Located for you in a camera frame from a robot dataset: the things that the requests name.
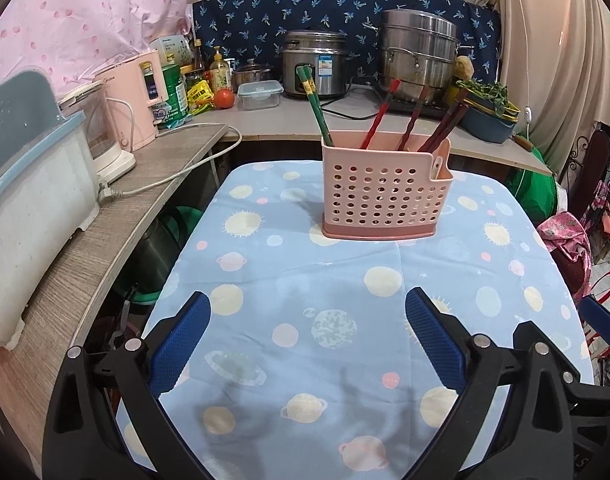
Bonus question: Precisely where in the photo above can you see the steel kettle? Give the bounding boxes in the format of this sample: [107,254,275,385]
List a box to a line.
[132,217,181,301]

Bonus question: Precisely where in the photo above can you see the green bag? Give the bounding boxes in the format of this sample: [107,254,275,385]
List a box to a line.
[508,147,561,226]

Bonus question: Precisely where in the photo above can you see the white power cable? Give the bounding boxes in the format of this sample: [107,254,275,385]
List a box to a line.
[97,122,243,206]

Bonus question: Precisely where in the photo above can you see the pink floral cloth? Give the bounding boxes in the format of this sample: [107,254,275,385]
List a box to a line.
[536,211,593,296]

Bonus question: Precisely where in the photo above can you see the dark red patterned chopstick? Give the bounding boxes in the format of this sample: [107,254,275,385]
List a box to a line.
[397,86,432,152]

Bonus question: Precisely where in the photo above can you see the white appliance with clear bowl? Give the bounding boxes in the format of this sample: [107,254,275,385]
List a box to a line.
[57,82,136,186]

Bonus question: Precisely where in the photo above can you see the steel rice cooker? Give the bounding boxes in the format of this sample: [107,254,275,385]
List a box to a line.
[280,27,350,100]

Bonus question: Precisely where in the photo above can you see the black metal chair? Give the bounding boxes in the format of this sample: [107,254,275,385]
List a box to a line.
[560,130,610,221]

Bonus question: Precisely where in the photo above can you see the clear glass food container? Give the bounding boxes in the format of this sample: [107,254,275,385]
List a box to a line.
[236,81,284,111]

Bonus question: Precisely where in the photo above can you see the white cord with switch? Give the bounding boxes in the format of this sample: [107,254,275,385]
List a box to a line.
[521,0,535,127]

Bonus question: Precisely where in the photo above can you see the stainless steel steamer pot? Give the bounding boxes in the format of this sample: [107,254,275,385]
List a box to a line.
[377,8,473,106]

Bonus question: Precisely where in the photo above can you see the green tin can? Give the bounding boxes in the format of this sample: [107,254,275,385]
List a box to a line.
[152,55,193,128]

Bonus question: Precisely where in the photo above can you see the navy patterned cloth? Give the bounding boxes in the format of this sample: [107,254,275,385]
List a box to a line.
[191,0,503,91]

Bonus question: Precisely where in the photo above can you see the blue planet print tablecloth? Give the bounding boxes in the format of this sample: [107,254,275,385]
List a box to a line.
[112,160,596,480]

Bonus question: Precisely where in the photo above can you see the dark brown chopstick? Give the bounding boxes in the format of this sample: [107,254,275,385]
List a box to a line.
[416,88,469,153]

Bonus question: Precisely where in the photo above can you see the white dish drainer bin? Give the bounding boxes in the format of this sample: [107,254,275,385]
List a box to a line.
[0,67,103,351]

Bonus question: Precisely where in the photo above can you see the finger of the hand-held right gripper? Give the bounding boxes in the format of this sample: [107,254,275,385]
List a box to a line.
[562,294,610,480]

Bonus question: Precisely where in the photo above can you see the blue tray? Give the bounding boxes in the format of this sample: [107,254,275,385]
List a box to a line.
[452,95,521,143]

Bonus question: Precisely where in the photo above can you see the brown loofah sponge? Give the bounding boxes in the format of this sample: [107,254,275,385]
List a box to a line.
[452,56,476,82]

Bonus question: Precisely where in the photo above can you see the small steel pot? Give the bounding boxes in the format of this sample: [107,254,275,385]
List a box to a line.
[231,58,273,88]

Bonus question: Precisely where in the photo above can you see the beige curtain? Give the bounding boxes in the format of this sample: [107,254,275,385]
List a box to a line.
[485,0,610,176]

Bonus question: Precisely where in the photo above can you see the pink perforated utensil basket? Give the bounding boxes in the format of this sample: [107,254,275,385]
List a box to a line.
[321,130,455,240]

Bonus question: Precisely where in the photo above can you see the pink kitchen appliance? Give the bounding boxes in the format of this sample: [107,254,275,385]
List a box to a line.
[92,50,166,153]

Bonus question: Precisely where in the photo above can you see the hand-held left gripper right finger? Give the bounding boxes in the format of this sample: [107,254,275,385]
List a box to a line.
[400,287,582,480]

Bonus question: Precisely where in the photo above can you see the yellow snack packet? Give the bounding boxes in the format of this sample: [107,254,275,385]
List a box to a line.
[187,80,217,116]

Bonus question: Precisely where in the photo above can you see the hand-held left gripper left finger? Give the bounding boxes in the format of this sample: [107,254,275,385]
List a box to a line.
[42,291,213,480]

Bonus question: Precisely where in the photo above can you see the light wooden counter board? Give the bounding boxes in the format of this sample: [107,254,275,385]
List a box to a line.
[185,95,556,176]

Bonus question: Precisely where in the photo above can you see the yellow oil bottle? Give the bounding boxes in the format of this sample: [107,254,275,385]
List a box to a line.
[208,46,233,93]

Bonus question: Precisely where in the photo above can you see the pink dotted curtain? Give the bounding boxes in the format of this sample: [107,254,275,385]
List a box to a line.
[0,0,196,106]

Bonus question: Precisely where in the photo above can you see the green leafy vegetables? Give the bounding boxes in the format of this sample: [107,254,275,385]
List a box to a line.
[455,79,521,118]

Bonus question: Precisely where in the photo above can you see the grey wood-grain counter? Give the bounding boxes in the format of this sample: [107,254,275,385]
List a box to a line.
[0,122,231,461]

